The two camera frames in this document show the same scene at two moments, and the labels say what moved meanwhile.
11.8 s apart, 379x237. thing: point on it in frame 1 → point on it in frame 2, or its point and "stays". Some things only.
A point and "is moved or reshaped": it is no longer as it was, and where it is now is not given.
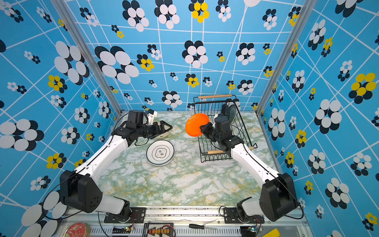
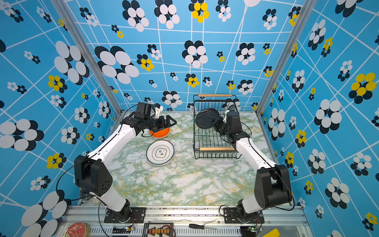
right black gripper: [208, 127] → [216, 124]
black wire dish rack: [211, 105] stays
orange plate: [193, 123] is moved or reshaped
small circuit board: [125, 230] stays
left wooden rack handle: [215, 96] stays
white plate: [160, 153] stays
